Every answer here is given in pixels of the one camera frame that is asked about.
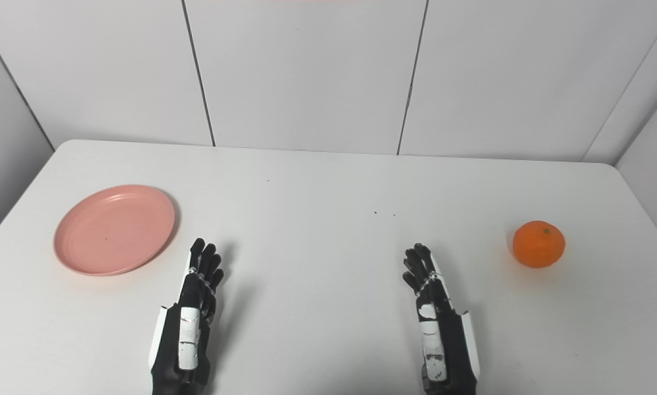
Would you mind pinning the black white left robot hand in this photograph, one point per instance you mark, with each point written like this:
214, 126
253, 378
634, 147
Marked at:
187, 329

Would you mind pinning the orange fruit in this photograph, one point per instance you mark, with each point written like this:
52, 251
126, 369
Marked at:
538, 244

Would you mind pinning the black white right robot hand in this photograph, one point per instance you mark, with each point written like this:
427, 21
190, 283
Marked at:
443, 334

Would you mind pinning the pink round plate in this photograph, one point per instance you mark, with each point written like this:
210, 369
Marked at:
114, 229

